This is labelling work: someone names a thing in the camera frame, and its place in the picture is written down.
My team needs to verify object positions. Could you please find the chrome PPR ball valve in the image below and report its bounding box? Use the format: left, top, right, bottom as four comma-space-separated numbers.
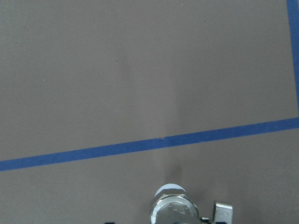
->
149, 183, 233, 224

